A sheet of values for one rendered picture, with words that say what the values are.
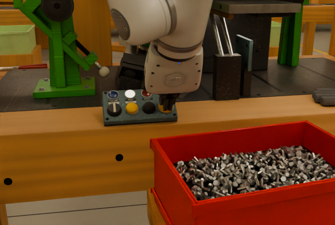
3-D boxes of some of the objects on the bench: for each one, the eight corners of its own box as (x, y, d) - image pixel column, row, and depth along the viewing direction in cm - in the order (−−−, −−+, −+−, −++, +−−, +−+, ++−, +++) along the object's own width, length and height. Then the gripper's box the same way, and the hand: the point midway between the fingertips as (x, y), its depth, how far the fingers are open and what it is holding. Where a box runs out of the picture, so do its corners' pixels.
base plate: (410, 95, 104) (411, 87, 104) (-29, 121, 85) (-31, 112, 84) (322, 62, 144) (323, 56, 143) (9, 75, 124) (8, 69, 124)
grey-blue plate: (251, 97, 96) (255, 40, 92) (244, 97, 96) (247, 40, 91) (238, 86, 105) (241, 34, 101) (231, 87, 105) (233, 34, 100)
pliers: (47, 66, 138) (47, 63, 137) (47, 69, 133) (47, 66, 133) (-1, 69, 133) (-2, 66, 132) (-2, 73, 128) (-3, 69, 128)
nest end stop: (140, 82, 102) (145, 71, 98) (117, 77, 100) (121, 66, 96) (140, 79, 102) (145, 67, 99) (117, 74, 101) (121, 62, 97)
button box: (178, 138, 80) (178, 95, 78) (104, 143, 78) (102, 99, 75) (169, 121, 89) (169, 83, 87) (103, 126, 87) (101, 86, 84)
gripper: (215, 23, 68) (198, 89, 83) (130, 25, 66) (128, 93, 80) (225, 54, 64) (205, 117, 78) (134, 57, 61) (131, 122, 76)
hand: (167, 99), depth 78 cm, fingers closed
